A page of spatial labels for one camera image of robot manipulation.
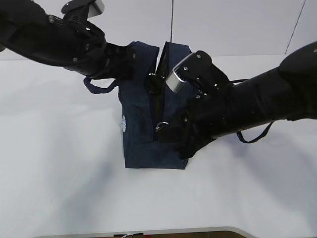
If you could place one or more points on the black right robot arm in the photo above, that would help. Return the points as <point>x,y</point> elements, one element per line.
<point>287,92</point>

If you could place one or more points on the dark blue lunch bag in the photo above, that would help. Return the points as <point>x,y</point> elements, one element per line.
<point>147,101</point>

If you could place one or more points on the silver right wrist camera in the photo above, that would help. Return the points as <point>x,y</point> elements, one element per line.
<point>174,80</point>

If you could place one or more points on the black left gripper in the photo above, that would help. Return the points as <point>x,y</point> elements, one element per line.
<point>78,45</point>

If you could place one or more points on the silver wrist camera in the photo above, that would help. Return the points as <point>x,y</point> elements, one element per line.
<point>174,80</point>
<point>86,8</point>

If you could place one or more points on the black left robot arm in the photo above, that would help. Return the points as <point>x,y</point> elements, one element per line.
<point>25,30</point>

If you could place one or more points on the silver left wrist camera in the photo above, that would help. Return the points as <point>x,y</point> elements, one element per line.
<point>86,8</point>

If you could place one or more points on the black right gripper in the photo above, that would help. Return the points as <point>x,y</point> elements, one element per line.
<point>193,126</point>

